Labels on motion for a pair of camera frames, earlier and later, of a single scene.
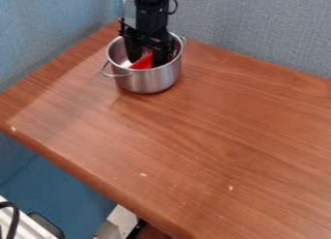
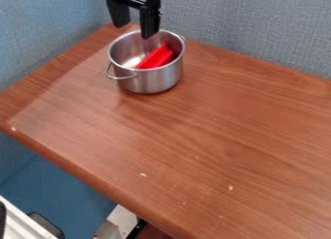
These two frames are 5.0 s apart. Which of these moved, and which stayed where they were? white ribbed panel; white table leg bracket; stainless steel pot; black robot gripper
Moved: black robot gripper
Stayed: stainless steel pot; white ribbed panel; white table leg bracket
